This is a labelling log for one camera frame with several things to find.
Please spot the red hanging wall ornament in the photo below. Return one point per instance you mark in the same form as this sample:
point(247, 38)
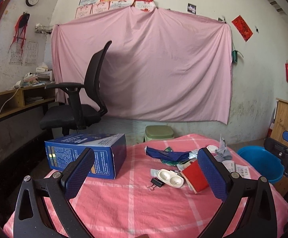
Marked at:
point(20, 30)

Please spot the green seed packet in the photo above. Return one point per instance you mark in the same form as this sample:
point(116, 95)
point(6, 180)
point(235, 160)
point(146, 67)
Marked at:
point(169, 162)

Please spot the green plastic stool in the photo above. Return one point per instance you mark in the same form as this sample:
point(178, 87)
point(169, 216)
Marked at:
point(158, 132)

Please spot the red diamond wall poster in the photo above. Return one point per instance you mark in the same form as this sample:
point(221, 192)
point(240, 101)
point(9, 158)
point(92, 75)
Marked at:
point(243, 28)

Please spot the stack of books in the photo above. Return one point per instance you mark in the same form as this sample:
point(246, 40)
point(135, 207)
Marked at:
point(43, 75)

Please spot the black office chair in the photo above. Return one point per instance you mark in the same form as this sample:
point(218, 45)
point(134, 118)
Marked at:
point(74, 115)

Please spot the pink wall sheet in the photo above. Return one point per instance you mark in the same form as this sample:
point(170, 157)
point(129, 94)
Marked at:
point(161, 65)

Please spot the wooden cabinet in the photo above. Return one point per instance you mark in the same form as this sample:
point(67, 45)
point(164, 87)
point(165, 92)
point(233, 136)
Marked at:
point(281, 119)

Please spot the small dark wall photo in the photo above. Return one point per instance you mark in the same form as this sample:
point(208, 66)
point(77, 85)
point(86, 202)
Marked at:
point(191, 8)

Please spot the black binder clip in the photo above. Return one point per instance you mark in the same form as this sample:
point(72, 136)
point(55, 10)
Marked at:
point(155, 182)

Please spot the blue foil wrapper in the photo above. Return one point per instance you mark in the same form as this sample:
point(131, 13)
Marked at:
point(170, 156)

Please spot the white receipt paper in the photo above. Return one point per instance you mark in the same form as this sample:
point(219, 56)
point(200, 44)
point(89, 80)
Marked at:
point(243, 171)

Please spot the white earbud case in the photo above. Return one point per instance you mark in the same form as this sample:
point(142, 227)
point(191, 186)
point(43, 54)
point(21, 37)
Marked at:
point(170, 178)

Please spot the wooden desk shelf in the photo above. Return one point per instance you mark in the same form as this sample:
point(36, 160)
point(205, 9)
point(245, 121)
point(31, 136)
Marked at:
point(16, 101)

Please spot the blue plastic bucket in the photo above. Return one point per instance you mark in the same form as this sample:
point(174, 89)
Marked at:
point(265, 163)

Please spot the red paper envelope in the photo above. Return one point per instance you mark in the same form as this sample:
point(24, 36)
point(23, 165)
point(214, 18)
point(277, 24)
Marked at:
point(194, 176)

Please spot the green hanging pouch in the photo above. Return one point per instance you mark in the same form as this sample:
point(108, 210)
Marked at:
point(235, 55)

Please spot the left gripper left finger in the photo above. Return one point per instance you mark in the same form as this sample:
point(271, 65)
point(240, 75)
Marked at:
point(32, 217)

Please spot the grey face mask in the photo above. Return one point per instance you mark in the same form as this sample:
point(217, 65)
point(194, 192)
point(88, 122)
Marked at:
point(222, 153)

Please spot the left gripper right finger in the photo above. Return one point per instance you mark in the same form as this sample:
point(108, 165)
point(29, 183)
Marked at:
point(258, 217)

